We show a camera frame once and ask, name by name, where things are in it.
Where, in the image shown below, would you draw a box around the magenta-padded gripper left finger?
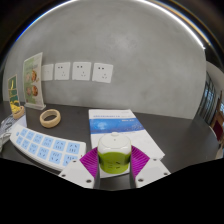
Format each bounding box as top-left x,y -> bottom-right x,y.
58,146 -> 100,190

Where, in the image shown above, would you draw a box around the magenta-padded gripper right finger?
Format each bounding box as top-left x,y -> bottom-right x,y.
129,145 -> 172,189

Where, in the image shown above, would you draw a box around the green and white charger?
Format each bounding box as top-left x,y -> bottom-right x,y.
96,131 -> 132,175

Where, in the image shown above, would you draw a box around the white power strip blue sockets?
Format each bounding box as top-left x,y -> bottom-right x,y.
9,124 -> 88,172

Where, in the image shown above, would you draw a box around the beige tape roll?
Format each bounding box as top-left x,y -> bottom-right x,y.
39,108 -> 62,129

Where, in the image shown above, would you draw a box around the white booklet with blue band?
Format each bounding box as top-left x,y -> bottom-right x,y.
88,108 -> 166,179

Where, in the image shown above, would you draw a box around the black-framed glass partition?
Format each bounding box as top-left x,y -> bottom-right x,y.
196,71 -> 224,124

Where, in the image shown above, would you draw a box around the green menu sign stand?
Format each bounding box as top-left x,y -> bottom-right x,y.
22,51 -> 47,111

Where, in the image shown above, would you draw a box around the white ceiling light strip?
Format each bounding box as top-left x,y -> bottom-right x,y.
13,0 -> 208,50

